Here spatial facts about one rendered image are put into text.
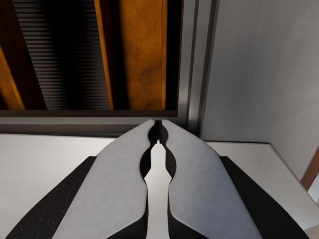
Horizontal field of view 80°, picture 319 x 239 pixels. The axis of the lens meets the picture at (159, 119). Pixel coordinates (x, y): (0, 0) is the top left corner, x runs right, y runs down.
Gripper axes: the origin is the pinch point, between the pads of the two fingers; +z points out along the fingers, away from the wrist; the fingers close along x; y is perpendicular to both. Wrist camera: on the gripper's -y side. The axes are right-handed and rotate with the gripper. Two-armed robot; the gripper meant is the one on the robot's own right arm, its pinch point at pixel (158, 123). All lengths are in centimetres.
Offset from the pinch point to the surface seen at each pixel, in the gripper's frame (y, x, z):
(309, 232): 165, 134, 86
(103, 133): 2.3, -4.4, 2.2
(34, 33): -2.1, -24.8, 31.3
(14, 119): 1.7, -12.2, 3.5
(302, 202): 8.9, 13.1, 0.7
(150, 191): 7.4, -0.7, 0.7
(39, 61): 3.4, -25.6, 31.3
